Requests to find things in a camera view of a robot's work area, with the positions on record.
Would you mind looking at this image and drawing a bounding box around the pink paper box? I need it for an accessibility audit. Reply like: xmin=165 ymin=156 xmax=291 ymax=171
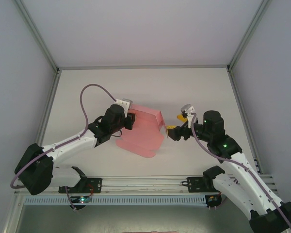
xmin=115 ymin=103 xmax=170 ymax=160

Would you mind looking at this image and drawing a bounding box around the grey metal lower panel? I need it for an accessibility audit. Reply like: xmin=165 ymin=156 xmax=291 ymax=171
xmin=14 ymin=205 xmax=258 ymax=233

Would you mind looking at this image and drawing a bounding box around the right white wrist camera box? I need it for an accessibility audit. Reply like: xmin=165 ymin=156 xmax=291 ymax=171
xmin=180 ymin=104 xmax=197 ymax=129

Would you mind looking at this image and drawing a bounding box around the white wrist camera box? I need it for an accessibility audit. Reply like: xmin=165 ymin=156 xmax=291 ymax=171
xmin=180 ymin=104 xmax=197 ymax=129
xmin=113 ymin=98 xmax=133 ymax=110

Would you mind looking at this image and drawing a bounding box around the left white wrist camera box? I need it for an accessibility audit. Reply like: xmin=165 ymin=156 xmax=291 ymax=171
xmin=113 ymin=98 xmax=133 ymax=110

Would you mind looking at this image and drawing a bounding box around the aluminium table side rail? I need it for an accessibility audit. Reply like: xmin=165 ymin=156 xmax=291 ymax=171
xmin=27 ymin=70 xmax=62 ymax=176
xmin=226 ymin=69 xmax=264 ymax=174

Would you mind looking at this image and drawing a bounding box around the aluminium frame crossbar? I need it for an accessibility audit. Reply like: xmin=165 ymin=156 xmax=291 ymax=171
xmin=57 ymin=64 xmax=230 ymax=71

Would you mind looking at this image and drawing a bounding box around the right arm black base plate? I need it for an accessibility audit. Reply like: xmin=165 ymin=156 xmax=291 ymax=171
xmin=186 ymin=176 xmax=224 ymax=194

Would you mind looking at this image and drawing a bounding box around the wide aluminium mounting rail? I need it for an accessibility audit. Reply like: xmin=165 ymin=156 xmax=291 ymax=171
xmin=14 ymin=174 xmax=278 ymax=195

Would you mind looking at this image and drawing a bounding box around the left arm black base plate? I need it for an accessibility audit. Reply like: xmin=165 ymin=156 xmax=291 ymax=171
xmin=58 ymin=177 xmax=103 ymax=194

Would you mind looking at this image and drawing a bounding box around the white slotted cable duct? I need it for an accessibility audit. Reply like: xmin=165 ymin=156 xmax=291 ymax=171
xmin=23 ymin=196 xmax=207 ymax=206

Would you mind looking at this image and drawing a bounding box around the aluminium frame post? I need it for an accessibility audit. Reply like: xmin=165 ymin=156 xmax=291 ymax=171
xmin=226 ymin=0 xmax=273 ymax=72
xmin=14 ymin=0 xmax=61 ymax=73

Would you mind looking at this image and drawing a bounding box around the aluminium frame leg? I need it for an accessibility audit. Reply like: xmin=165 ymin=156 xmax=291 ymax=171
xmin=3 ymin=194 xmax=25 ymax=233

